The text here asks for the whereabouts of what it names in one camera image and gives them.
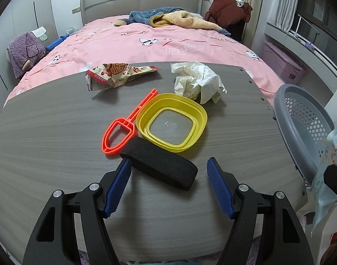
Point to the brown jacket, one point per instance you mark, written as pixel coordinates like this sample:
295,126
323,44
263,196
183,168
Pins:
226,9

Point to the white wardrobe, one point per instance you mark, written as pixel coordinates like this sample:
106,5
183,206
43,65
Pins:
16,13

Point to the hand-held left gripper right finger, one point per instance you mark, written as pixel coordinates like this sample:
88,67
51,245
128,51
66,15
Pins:
221,190

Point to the crumpled white paper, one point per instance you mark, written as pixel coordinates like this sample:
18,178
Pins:
196,80

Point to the purple fleece garment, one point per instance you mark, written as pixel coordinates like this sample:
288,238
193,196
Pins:
24,52

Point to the light blue wet wipes packet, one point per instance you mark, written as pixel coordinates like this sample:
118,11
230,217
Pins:
321,209

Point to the yellow collapsible bowl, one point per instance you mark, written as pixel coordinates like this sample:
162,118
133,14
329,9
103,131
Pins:
197,117

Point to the blue and yellow fleece blanket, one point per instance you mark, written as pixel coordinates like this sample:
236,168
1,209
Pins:
182,19

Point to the white sheer curtain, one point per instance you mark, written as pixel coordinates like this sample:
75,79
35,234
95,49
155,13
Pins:
288,2

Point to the white and green cloth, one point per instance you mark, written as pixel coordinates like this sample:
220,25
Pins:
40,32

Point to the small white cloth item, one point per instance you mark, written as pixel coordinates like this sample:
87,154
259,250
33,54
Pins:
238,2

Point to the small printed packet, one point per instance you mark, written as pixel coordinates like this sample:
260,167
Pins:
70,31

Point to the grey perforated waste basket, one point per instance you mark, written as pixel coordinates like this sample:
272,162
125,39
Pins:
295,121

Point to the pink printed duvet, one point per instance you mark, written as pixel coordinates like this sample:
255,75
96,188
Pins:
129,44

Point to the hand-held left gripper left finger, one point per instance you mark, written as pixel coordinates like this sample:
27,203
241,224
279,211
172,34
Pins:
117,190

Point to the pink plastic storage box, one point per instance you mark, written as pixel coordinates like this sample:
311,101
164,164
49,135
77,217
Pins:
281,63

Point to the red snack packet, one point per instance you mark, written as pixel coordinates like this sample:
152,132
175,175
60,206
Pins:
116,73

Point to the orange plastic scoop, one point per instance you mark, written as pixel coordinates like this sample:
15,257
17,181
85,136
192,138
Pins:
131,119

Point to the black chair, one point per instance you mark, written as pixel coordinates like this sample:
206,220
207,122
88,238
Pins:
237,31

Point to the white metal rod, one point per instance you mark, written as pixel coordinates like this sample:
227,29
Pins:
306,22

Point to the grey upholstered bed headboard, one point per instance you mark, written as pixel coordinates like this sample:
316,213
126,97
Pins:
140,0

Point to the small purple object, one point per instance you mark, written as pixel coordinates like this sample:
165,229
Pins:
309,46

